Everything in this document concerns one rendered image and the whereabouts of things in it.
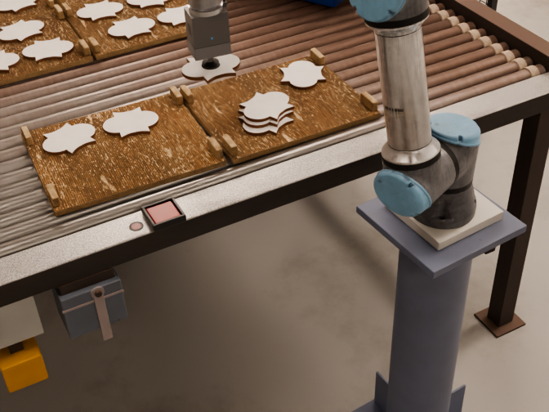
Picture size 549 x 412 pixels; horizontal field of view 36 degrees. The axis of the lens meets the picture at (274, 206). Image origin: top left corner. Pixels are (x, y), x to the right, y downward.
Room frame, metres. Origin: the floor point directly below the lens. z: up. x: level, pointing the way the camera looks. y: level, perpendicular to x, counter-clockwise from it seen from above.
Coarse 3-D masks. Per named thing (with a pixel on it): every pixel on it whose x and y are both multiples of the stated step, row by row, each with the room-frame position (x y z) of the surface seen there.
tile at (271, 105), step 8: (256, 96) 1.83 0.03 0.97; (264, 96) 1.82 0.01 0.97; (272, 96) 1.82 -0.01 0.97; (280, 96) 1.82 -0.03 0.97; (240, 104) 1.79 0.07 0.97; (248, 104) 1.79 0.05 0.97; (256, 104) 1.79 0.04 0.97; (264, 104) 1.79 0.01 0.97; (272, 104) 1.79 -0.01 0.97; (280, 104) 1.78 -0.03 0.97; (288, 104) 1.78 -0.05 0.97; (248, 112) 1.75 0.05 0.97; (256, 112) 1.75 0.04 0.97; (264, 112) 1.75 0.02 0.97; (272, 112) 1.75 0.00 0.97; (280, 112) 1.75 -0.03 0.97; (256, 120) 1.72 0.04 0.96; (264, 120) 1.72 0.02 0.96
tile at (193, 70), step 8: (224, 56) 1.74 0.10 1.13; (232, 56) 1.73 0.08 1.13; (192, 64) 1.71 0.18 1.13; (200, 64) 1.71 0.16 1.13; (224, 64) 1.70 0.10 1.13; (232, 64) 1.70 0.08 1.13; (184, 72) 1.67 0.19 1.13; (192, 72) 1.67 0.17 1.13; (200, 72) 1.67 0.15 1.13; (208, 72) 1.67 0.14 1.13; (216, 72) 1.66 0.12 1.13; (224, 72) 1.66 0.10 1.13; (232, 72) 1.66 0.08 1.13; (208, 80) 1.63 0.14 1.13
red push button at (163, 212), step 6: (162, 204) 1.45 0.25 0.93; (168, 204) 1.45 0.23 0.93; (150, 210) 1.43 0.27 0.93; (156, 210) 1.43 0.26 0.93; (162, 210) 1.43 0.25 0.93; (168, 210) 1.43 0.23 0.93; (174, 210) 1.42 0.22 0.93; (150, 216) 1.41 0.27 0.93; (156, 216) 1.41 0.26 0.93; (162, 216) 1.41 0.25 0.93; (168, 216) 1.41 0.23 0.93; (174, 216) 1.41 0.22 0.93; (156, 222) 1.39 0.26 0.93
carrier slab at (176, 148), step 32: (160, 96) 1.89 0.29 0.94; (96, 128) 1.75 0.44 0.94; (160, 128) 1.74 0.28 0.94; (192, 128) 1.74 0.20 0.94; (32, 160) 1.63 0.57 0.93; (64, 160) 1.62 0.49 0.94; (96, 160) 1.62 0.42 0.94; (128, 160) 1.61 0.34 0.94; (160, 160) 1.61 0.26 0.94; (192, 160) 1.60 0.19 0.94; (224, 160) 1.60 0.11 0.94; (64, 192) 1.50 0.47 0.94; (96, 192) 1.49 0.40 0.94; (128, 192) 1.50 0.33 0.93
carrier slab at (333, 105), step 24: (264, 72) 2.00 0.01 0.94; (216, 96) 1.88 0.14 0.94; (240, 96) 1.88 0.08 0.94; (288, 96) 1.87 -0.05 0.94; (312, 96) 1.86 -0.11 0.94; (336, 96) 1.86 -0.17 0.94; (216, 120) 1.77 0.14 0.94; (312, 120) 1.75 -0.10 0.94; (336, 120) 1.74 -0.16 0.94; (360, 120) 1.75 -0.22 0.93; (240, 144) 1.66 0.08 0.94; (264, 144) 1.66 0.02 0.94; (288, 144) 1.66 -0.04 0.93
